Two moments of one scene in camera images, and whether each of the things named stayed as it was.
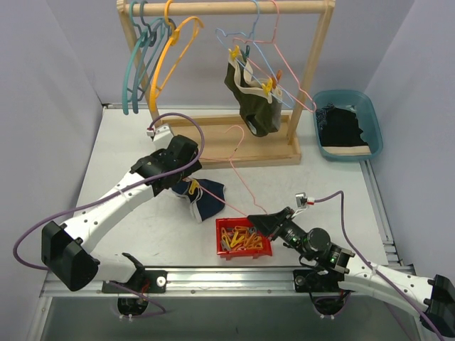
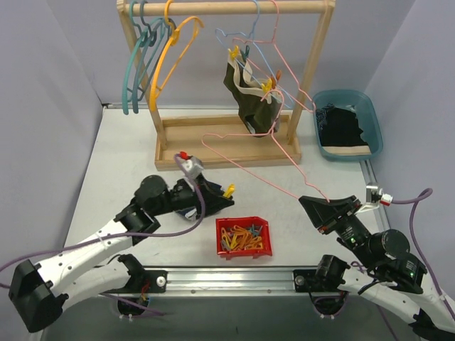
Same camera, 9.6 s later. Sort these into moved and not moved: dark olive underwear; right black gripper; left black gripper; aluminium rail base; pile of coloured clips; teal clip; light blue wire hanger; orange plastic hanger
Moved: left black gripper; right black gripper
Not moved: aluminium rail base; light blue wire hanger; teal clip; orange plastic hanger; dark olive underwear; pile of coloured clips
